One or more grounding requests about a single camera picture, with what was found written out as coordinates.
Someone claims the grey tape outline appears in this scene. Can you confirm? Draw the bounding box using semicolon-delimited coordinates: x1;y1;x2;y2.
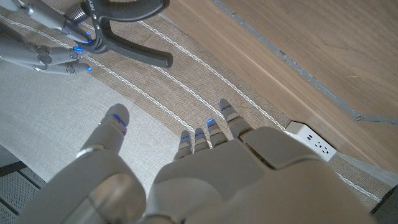
211;0;398;126

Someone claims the perforated metal panel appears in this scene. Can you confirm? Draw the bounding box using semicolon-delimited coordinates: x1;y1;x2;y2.
0;144;47;224

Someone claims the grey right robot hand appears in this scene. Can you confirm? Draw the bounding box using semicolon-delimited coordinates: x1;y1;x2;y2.
0;0;94;75

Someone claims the white power strip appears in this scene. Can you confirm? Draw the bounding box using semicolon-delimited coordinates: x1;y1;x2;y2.
284;121;338;162

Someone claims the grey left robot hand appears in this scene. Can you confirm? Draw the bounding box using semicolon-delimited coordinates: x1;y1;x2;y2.
14;98;379;224

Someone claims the black hand grip exerciser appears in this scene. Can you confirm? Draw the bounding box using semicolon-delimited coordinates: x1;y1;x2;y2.
63;0;174;69

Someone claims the striped beige backdrop cloth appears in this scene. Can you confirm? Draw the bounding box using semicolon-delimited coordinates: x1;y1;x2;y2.
0;0;393;212

